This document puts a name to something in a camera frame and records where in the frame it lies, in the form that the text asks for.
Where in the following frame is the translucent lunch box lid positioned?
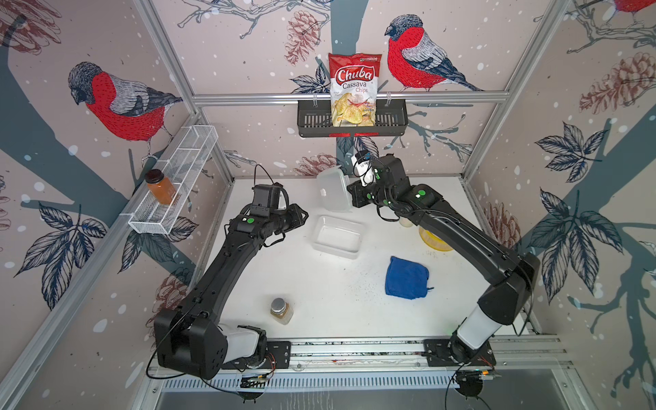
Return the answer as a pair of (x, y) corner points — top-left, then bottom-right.
(316, 167), (352, 213)

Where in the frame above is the translucent plastic lunch box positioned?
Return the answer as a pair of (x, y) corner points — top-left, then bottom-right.
(311, 215), (367, 260)

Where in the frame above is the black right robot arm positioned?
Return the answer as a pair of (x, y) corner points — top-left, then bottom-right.
(347, 151), (540, 364)

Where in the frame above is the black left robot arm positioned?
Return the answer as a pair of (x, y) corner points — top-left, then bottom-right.
(154, 203), (309, 380)

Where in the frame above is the salt grinder black top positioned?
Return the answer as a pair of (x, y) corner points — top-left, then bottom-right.
(399, 218), (414, 228)

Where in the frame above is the yellow bowl with dumplings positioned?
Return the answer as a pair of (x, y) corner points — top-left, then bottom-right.
(419, 227), (453, 252)

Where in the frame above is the small jar silver lid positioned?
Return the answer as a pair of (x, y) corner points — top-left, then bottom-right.
(270, 297), (294, 326)

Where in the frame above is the blue microfibre cloth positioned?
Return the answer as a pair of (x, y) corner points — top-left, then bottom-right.
(384, 256), (432, 300)

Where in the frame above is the red cassava chips bag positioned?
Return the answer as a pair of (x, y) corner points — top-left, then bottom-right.
(329, 53), (382, 126)

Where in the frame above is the orange sauce bottle black cap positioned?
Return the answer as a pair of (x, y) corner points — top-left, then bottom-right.
(145, 168), (177, 205)

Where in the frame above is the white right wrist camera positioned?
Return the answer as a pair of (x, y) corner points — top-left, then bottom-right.
(351, 150), (374, 186)

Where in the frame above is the aluminium horizontal frame bar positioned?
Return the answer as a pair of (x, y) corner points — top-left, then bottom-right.
(191, 91), (511, 107)

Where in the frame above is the black wire wall basket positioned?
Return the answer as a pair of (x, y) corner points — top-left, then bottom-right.
(297, 99), (408, 138)

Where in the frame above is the clear acrylic wall shelf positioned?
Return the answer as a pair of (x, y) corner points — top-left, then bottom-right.
(128, 125), (218, 235)

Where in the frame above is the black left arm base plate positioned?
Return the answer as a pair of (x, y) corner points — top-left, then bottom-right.
(232, 341), (291, 372)

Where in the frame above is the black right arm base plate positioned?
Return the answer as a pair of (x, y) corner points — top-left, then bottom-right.
(422, 338), (496, 367)

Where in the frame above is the aluminium front rail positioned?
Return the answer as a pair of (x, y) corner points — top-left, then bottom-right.
(145, 334), (570, 372)

